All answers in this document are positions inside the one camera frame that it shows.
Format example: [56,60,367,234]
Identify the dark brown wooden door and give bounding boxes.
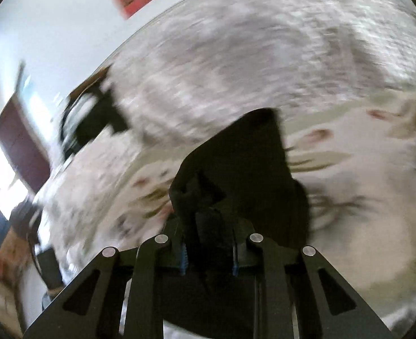
[0,95,50,194]

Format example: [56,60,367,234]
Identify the dark clothes pile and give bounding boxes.
[58,77,129,161]

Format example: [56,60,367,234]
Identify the fleece floral blanket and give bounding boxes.
[115,87,416,329]

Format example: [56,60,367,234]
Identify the black pants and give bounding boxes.
[161,108,309,338]

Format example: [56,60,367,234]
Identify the quilted beige floral bedspread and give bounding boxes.
[34,0,416,290]

